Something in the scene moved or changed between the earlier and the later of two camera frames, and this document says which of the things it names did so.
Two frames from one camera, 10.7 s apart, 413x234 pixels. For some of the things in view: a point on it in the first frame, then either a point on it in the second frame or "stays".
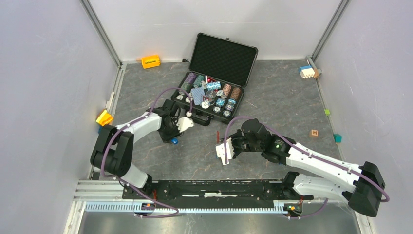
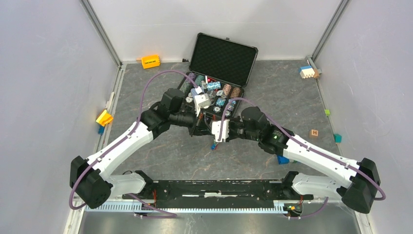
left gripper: (167, 139) -> (199, 126)
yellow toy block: (151, 61) stays
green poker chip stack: (197, 80) stays
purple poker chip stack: (187, 84) stays
